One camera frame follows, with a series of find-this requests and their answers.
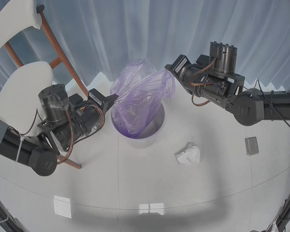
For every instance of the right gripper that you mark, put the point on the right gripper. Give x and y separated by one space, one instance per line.
181 68

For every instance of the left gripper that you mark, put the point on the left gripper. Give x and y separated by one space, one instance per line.
92 113

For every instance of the purple plastic bag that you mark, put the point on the purple plastic bag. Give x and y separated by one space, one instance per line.
140 90

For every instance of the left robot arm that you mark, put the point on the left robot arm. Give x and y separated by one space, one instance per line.
22 147

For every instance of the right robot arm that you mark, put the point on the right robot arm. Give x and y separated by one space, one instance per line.
249 106

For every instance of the white trash bin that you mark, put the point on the white trash bin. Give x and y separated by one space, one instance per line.
158 117

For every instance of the blue-green curtain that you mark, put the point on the blue-green curtain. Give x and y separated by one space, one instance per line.
145 34

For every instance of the white cushioned wooden chair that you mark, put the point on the white cushioned wooden chair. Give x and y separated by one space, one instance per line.
27 77

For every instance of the crumpled white paper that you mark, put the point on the crumpled white paper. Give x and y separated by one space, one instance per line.
189 154

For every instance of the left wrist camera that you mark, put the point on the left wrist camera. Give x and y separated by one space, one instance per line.
76 100

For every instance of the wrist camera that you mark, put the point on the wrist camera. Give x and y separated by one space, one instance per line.
202 60
76 100

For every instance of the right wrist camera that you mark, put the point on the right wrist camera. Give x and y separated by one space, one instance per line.
202 60

